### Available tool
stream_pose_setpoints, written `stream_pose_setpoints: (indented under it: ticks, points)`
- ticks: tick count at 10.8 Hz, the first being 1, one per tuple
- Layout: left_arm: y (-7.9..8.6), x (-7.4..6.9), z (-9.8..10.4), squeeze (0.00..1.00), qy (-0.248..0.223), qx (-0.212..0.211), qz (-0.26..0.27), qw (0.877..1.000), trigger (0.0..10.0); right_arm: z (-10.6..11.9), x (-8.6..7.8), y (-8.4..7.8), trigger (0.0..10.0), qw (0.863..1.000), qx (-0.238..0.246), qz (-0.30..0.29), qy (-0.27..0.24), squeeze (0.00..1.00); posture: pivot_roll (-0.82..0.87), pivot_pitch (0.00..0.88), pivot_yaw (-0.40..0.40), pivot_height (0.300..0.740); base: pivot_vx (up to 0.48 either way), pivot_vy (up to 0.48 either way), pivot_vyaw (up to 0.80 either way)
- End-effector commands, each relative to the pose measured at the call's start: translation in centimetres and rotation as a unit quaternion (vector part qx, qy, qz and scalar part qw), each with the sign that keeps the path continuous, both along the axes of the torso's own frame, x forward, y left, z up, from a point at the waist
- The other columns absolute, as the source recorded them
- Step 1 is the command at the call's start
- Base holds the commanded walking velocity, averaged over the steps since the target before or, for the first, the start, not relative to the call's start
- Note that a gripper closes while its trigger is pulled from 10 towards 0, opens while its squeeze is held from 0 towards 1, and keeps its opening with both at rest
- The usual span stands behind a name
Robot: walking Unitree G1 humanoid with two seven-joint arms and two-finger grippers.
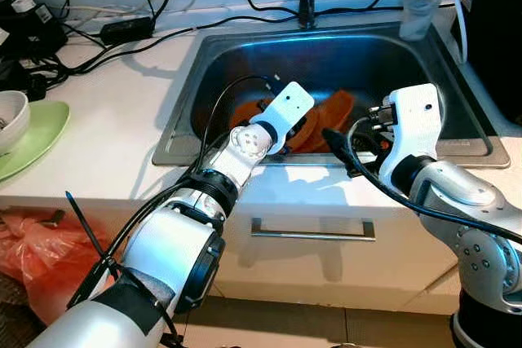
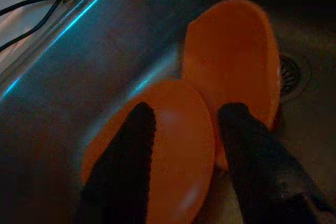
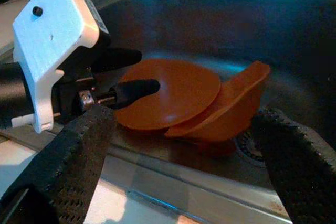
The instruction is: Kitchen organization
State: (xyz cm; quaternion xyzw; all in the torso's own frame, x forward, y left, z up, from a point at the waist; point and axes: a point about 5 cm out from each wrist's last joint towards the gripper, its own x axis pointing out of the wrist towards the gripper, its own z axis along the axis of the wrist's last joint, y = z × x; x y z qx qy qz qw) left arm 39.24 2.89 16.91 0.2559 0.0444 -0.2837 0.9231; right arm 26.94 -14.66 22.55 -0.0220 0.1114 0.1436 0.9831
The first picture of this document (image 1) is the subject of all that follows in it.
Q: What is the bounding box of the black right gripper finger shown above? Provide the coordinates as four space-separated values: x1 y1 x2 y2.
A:
321 126 361 157

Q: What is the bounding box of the stainless steel sink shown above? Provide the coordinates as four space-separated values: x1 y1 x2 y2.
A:
152 21 511 170

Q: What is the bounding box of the white sink cabinet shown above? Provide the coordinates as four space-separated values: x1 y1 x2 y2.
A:
0 165 522 316

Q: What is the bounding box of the clear plastic cup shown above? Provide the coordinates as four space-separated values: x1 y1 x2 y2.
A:
399 0 439 42

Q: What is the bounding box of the tall black appliance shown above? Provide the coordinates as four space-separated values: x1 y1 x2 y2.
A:
459 0 522 126

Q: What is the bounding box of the black power adapter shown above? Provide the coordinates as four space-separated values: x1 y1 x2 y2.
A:
99 15 157 46

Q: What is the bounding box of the black zip tie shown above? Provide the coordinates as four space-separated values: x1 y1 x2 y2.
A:
64 191 187 348

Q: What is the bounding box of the green plate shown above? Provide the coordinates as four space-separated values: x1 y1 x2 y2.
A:
0 99 72 184

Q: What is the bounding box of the red plastic bag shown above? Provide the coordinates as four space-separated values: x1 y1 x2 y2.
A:
0 208 84 326

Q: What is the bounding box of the black labelled device box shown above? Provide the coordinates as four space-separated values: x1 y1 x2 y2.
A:
0 0 69 61

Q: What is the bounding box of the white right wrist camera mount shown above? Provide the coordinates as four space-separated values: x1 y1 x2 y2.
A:
378 82 444 196

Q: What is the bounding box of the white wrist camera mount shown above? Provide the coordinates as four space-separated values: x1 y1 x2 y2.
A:
256 81 316 156
378 82 444 196

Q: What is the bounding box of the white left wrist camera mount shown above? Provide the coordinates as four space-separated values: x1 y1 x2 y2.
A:
256 81 316 156

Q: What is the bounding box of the silver sink cabinet handle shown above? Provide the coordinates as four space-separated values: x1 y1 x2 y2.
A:
250 217 378 244

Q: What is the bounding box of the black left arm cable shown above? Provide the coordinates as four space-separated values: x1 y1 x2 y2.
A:
196 74 280 174

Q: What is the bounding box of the white hose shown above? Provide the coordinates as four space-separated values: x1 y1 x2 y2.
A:
428 0 468 64

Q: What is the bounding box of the black counter cable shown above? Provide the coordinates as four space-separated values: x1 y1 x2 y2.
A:
49 7 409 80

